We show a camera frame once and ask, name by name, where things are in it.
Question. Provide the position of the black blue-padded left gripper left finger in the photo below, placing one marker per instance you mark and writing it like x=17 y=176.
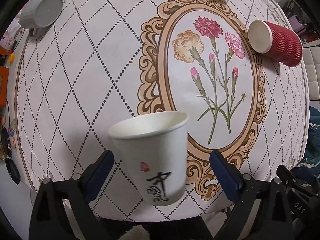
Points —
x=49 y=219

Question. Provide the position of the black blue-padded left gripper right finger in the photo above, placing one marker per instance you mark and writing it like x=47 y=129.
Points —
x=273 y=218

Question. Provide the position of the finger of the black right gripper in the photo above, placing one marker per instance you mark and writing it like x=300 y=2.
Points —
x=303 y=201

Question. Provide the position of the white paper cup with calligraphy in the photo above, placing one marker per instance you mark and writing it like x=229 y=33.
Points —
x=154 y=149

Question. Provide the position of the red corrugated paper cup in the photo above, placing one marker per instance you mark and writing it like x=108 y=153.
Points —
x=276 y=42

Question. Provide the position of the orange gift box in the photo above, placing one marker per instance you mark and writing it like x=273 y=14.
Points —
x=4 y=74

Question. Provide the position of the yellow bottle cap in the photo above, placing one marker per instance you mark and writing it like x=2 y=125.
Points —
x=11 y=58

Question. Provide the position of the floral patterned table mat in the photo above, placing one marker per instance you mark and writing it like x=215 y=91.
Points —
x=105 y=61

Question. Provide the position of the grey ribbed plastic mug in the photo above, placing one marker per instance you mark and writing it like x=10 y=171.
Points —
x=40 y=14

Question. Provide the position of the black round cap with cable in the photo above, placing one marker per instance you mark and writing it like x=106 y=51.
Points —
x=12 y=171

